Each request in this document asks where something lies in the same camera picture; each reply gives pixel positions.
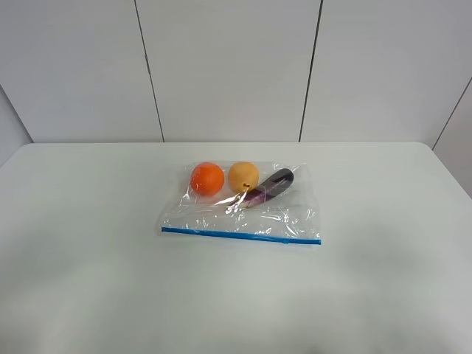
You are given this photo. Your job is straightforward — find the orange fruit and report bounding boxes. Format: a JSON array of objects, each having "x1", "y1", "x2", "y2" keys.
[{"x1": 190, "y1": 162, "x2": 224, "y2": 197}]

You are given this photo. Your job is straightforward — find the clear zip bag blue strip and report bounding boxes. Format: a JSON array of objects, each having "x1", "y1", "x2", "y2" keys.
[{"x1": 159, "y1": 161, "x2": 322, "y2": 245}]

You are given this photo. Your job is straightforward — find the purple eggplant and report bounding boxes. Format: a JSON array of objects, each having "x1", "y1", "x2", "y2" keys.
[{"x1": 243, "y1": 168, "x2": 294, "y2": 208}]

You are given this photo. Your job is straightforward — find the yellow pear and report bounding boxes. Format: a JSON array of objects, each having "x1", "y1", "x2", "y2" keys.
[{"x1": 228, "y1": 162, "x2": 259, "y2": 193}]

